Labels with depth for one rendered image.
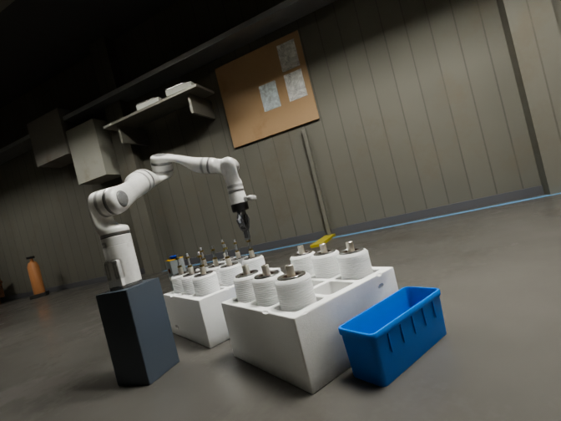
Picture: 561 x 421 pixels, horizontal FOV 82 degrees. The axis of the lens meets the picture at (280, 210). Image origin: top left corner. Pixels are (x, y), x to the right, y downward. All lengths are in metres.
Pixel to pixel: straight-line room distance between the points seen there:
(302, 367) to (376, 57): 3.25
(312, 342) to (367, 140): 2.89
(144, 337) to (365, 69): 3.18
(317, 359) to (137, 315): 0.59
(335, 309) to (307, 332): 0.10
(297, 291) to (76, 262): 5.52
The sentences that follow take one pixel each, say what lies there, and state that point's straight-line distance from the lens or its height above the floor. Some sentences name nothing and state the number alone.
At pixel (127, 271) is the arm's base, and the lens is 1.16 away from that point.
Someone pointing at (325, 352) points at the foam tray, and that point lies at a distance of 0.84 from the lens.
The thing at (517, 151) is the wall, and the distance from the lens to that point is 3.59.
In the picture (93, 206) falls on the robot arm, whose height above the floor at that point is 0.58.
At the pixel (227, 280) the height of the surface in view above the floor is 0.20.
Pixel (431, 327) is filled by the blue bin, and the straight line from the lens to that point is 0.95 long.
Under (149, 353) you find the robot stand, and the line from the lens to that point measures 1.17.
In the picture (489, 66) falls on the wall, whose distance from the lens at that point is 3.66.
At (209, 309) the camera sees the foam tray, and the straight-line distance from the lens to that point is 1.26.
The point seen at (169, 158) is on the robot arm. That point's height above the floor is 0.76.
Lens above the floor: 0.43
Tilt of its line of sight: level
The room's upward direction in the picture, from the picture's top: 14 degrees counter-clockwise
